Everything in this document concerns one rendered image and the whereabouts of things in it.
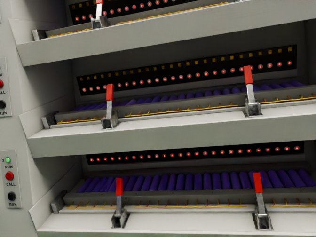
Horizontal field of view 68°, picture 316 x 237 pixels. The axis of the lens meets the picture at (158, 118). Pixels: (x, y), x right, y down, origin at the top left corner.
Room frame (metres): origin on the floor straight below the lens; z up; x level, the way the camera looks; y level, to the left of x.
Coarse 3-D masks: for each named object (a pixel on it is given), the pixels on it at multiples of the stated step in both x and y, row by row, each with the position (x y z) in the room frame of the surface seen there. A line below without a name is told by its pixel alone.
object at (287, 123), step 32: (64, 96) 0.62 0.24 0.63; (96, 96) 0.63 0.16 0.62; (32, 128) 0.50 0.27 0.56; (64, 128) 0.50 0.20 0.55; (96, 128) 0.47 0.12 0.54; (128, 128) 0.44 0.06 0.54; (160, 128) 0.42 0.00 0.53; (192, 128) 0.41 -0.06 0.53; (224, 128) 0.40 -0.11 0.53; (256, 128) 0.39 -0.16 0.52; (288, 128) 0.38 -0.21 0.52
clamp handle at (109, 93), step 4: (108, 84) 0.48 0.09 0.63; (108, 88) 0.47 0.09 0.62; (112, 88) 0.48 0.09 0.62; (108, 92) 0.47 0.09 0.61; (112, 92) 0.47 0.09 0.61; (108, 96) 0.47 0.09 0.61; (112, 96) 0.47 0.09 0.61; (108, 100) 0.47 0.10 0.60; (112, 100) 0.47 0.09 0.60; (108, 104) 0.46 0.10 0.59; (108, 108) 0.46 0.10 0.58; (108, 112) 0.46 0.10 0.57; (108, 116) 0.46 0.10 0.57
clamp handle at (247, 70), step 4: (244, 68) 0.42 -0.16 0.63; (248, 68) 0.42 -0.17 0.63; (244, 72) 0.42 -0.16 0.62; (248, 72) 0.41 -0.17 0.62; (244, 76) 0.42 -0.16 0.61; (248, 76) 0.41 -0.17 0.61; (248, 80) 0.41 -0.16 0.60; (252, 80) 0.41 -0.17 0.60; (248, 84) 0.41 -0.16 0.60; (252, 84) 0.41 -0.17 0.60; (248, 88) 0.41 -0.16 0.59; (252, 88) 0.41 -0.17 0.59; (248, 92) 0.41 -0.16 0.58; (252, 92) 0.40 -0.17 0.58; (248, 96) 0.40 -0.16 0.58; (252, 96) 0.40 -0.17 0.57; (248, 100) 0.40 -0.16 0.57; (252, 100) 0.40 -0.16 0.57
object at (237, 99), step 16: (208, 96) 0.47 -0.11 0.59; (224, 96) 0.46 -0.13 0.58; (240, 96) 0.45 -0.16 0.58; (256, 96) 0.44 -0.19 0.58; (272, 96) 0.44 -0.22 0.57; (288, 96) 0.43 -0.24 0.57; (304, 96) 0.43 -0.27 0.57; (64, 112) 0.55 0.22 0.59; (80, 112) 0.52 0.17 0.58; (96, 112) 0.52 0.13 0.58; (128, 112) 0.50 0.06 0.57; (144, 112) 0.50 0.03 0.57; (160, 112) 0.47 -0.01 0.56
